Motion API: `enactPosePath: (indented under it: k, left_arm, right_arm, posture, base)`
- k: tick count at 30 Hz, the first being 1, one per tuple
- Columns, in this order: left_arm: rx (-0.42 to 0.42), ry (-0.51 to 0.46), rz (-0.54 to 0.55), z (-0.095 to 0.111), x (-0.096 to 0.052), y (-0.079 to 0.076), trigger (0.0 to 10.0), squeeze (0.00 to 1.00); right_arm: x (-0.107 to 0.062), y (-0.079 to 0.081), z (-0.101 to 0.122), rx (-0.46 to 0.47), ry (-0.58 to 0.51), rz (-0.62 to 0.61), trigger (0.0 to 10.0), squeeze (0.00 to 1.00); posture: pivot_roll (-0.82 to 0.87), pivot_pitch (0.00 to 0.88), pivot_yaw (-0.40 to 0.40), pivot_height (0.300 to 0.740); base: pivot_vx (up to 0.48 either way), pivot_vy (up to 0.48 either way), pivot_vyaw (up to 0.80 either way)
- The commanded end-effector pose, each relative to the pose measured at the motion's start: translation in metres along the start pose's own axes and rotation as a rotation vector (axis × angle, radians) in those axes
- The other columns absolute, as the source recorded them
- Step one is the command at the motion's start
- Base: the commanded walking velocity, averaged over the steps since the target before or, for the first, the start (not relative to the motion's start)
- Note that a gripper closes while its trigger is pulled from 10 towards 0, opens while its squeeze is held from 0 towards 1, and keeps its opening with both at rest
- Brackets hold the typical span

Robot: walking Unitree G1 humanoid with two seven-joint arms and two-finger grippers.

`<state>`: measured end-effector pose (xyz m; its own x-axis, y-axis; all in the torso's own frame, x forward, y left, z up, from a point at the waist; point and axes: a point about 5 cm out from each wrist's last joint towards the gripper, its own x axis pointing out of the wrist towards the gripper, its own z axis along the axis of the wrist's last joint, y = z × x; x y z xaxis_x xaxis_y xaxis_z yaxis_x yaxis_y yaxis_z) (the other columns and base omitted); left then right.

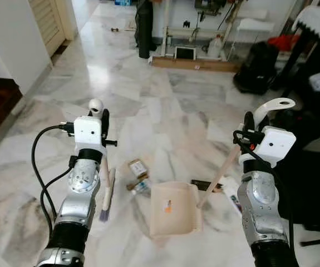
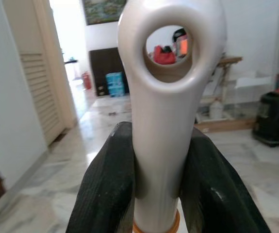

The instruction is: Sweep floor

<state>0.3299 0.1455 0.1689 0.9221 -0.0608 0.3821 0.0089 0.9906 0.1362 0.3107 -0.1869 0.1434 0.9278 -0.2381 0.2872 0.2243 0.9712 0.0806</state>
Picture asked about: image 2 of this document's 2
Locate beige long-handled dustpan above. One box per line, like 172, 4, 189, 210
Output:
116, 0, 228, 233

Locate red bag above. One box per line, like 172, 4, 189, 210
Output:
153, 45, 176, 65

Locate cream louvered door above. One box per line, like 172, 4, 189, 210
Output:
3, 0, 77, 146

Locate white plastic jug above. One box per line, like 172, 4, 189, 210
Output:
209, 100, 225, 119

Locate white sheet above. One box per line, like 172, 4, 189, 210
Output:
235, 77, 276, 89

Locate black bag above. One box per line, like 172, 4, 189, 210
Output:
252, 91, 279, 148

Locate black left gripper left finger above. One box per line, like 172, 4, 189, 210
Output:
65, 121, 136, 233

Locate black orange appliance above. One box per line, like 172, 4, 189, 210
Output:
172, 28, 189, 59

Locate red canister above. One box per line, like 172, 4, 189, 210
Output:
82, 71, 92, 90

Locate wooden rack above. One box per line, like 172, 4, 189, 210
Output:
195, 56, 256, 133

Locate dark brown board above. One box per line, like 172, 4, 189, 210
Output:
88, 47, 130, 97

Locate framed landscape painting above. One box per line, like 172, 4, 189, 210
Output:
82, 0, 128, 26

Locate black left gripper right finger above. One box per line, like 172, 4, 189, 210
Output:
179, 127, 272, 233

